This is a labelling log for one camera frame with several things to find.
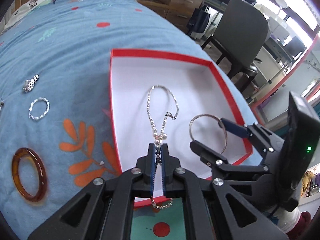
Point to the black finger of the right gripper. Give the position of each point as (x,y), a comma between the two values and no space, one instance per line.
(206,154)
(236,129)

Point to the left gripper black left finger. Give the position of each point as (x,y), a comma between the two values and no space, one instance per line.
(103,209)

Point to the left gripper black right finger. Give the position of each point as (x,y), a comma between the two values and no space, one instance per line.
(213,209)

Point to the thin silver bangle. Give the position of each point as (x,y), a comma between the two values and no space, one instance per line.
(209,130)

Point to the amber translucent bangle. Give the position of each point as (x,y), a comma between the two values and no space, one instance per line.
(29,175)

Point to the red white jewelry box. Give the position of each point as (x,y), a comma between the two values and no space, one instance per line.
(156,92)

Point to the grey desk chair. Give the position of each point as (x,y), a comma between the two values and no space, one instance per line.
(239,35)

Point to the dark hanging bag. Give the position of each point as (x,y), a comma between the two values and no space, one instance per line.
(198,21)

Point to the wooden drawer cabinet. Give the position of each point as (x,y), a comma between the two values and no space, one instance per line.
(177,12)

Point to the silver crystal charm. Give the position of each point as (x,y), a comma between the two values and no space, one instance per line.
(30,83)

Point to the white clothing on bed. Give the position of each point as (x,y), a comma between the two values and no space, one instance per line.
(22,11)

